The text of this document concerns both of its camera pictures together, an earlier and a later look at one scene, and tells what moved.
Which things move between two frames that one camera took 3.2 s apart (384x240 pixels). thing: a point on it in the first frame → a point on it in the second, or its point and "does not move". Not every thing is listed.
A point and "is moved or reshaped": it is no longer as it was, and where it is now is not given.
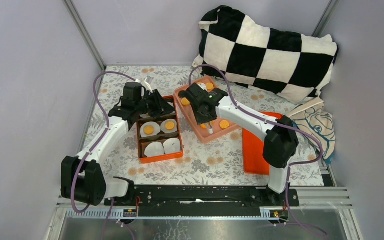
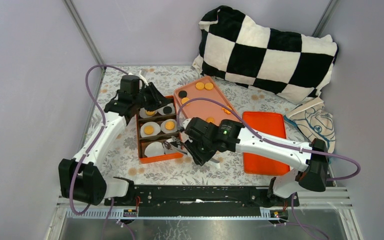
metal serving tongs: (209, 126) is moved or reshaped
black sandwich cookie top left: (183, 94) does not move
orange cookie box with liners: (159, 138) does not move
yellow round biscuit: (169, 125) does not move
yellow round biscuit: (148, 130) does not move
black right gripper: (202, 119) → (199, 158)
